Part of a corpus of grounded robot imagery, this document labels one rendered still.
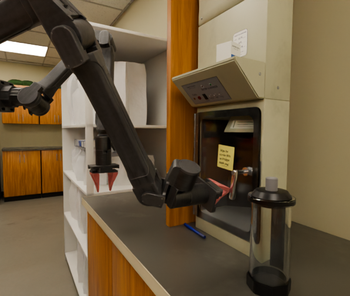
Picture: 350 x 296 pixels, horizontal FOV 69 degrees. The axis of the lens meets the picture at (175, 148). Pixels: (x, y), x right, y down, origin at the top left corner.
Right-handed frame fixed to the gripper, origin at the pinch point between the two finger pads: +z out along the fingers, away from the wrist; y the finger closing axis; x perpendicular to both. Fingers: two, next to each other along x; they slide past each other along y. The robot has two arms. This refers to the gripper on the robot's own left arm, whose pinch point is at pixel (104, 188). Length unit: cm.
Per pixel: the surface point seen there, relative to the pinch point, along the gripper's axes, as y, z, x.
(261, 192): 21, -7, -55
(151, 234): 13.9, 16.2, -11.3
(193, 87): 24.4, -36.2, -22.9
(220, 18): 33, -59, -27
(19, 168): -28, 49, 456
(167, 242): 15.5, 16.2, -20.4
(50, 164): 23, 44, 455
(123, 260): 5.1, 26.5, -5.4
